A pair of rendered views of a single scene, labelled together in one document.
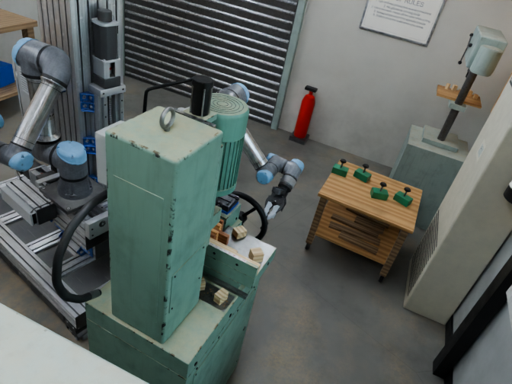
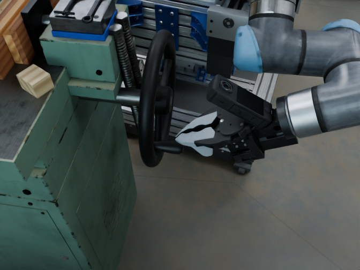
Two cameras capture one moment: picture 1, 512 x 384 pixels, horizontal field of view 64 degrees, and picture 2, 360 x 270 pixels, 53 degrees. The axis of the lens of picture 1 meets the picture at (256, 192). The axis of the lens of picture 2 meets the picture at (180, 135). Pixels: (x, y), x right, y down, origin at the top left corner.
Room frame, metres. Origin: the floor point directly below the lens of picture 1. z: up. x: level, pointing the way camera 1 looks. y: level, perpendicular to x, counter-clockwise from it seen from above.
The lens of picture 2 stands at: (1.47, -0.50, 1.35)
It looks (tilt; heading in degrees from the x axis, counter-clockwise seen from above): 50 degrees down; 79
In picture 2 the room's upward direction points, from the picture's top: straight up
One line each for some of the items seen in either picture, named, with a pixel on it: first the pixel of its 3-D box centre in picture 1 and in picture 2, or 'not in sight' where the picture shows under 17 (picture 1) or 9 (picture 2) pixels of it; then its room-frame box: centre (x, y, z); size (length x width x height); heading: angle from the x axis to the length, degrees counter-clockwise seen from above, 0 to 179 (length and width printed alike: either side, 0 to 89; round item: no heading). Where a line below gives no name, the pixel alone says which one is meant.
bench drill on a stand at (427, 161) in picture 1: (443, 134); not in sight; (3.16, -1.37, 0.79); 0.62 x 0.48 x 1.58; 165
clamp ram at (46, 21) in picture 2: not in sight; (55, 22); (1.35, 0.16, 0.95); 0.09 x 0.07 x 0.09; 70
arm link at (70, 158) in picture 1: (71, 158); not in sight; (1.47, 0.82, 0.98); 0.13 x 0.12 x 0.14; 73
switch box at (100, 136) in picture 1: (116, 154); not in sight; (0.96, 0.40, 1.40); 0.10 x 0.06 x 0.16; 160
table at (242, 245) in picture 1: (207, 230); (55, 53); (1.33, 0.17, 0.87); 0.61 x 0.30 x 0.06; 70
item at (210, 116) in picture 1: (199, 107); not in sight; (1.08, 0.21, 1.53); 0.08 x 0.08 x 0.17; 70
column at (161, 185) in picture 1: (161, 234); not in sight; (0.94, 0.26, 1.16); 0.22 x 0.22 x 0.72; 70
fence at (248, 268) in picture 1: (189, 238); not in sight; (1.19, 0.22, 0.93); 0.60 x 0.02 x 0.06; 70
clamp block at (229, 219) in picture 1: (219, 212); (89, 39); (1.41, 0.14, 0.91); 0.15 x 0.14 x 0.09; 70
